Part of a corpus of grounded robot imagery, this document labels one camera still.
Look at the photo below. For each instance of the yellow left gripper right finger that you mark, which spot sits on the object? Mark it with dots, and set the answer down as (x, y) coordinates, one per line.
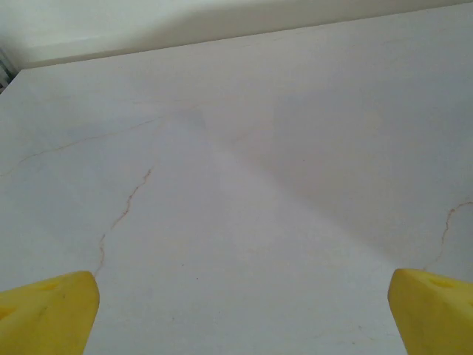
(436, 318)

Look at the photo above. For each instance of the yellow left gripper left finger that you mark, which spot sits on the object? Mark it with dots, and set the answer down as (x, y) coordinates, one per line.
(48, 314)

